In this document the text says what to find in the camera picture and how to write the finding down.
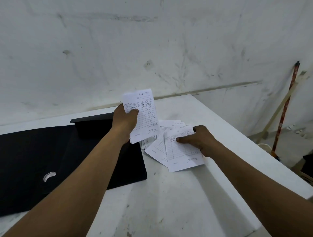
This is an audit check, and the person's right hand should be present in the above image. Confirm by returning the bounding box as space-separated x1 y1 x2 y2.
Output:
176 125 221 158

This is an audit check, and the person's left hand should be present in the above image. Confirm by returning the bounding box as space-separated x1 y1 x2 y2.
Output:
111 104 140 145

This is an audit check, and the stack of white receipts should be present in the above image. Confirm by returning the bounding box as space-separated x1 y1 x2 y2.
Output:
121 88 162 145

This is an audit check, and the single white receipt slip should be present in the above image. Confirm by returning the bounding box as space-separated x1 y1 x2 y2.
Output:
164 126 205 173

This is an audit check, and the person's left forearm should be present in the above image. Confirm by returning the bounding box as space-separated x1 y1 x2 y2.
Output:
0 132 132 237

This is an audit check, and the person's right forearm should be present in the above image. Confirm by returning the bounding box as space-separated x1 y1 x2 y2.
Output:
207 144 313 237

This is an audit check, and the loose pile of paper receipts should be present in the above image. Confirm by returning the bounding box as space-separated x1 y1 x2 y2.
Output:
140 119 196 169

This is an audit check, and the pale wooden stick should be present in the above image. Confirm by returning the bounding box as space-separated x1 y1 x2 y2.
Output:
254 71 307 145

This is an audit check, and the black bag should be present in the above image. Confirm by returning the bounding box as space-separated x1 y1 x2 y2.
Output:
302 154 313 172

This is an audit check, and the white cable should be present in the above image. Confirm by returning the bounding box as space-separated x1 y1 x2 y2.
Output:
257 143 272 154

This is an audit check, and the red broom handle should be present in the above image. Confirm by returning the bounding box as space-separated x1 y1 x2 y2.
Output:
271 61 301 160

